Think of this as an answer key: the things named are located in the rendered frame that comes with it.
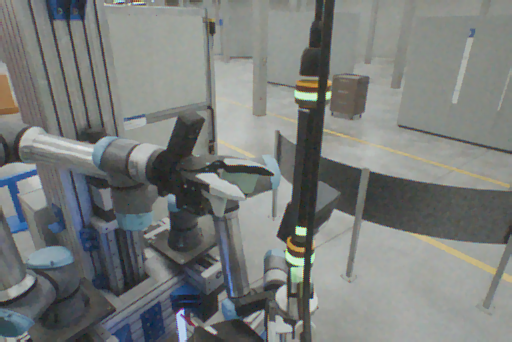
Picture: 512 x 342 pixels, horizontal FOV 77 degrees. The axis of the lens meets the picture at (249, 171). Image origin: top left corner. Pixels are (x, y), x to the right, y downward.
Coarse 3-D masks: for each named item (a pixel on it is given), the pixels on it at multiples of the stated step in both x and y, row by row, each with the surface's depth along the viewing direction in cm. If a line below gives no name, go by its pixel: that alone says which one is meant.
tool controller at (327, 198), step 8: (320, 184) 141; (320, 192) 136; (328, 192) 137; (336, 192) 138; (320, 200) 131; (328, 200) 132; (336, 200) 137; (288, 208) 126; (320, 208) 127; (328, 208) 134; (288, 216) 128; (320, 216) 129; (328, 216) 142; (280, 224) 132; (288, 224) 129; (320, 224) 136; (280, 232) 133; (288, 232) 131
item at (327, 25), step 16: (320, 0) 36; (320, 16) 37; (320, 64) 31; (320, 80) 31; (320, 96) 32; (320, 112) 32; (320, 128) 33; (320, 144) 33; (320, 160) 34; (304, 256) 39; (304, 272) 39; (304, 288) 39; (304, 304) 39; (304, 320) 38; (304, 336) 36
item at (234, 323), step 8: (232, 320) 87; (240, 320) 89; (216, 328) 82; (224, 328) 83; (232, 328) 83; (240, 328) 84; (248, 328) 85; (192, 336) 78; (224, 336) 80; (232, 336) 80; (240, 336) 80; (248, 336) 81; (256, 336) 82
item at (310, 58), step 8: (312, 24) 37; (320, 24) 37; (312, 32) 37; (320, 32) 37; (312, 40) 37; (320, 40) 37; (304, 48) 38; (312, 48) 37; (320, 48) 37; (304, 56) 38; (312, 56) 37; (304, 64) 38; (312, 64) 38; (304, 72) 38; (312, 72) 38; (288, 272) 52
